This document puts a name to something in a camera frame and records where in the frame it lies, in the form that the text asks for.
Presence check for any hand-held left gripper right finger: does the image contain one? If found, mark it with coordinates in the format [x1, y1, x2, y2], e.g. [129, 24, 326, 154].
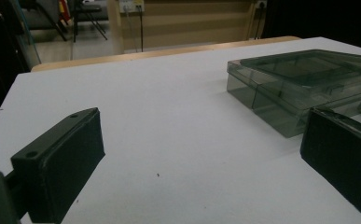
[299, 106, 361, 224]

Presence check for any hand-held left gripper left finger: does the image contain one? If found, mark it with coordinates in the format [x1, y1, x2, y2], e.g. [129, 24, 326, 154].
[10, 106, 106, 224]

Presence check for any transparent grey compartment storage box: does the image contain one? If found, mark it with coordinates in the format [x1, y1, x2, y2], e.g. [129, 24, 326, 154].
[226, 49, 361, 138]

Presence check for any white table cover board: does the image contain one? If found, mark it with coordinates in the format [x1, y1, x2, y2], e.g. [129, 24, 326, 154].
[0, 36, 361, 224]

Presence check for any black folding stand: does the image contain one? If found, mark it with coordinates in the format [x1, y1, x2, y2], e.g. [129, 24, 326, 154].
[71, 0, 109, 43]

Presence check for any black hanging cable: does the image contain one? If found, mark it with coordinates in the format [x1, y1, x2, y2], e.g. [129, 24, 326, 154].
[138, 6, 145, 53]

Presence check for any wall power outlet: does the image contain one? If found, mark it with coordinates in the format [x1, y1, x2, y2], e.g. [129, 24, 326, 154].
[118, 0, 146, 14]

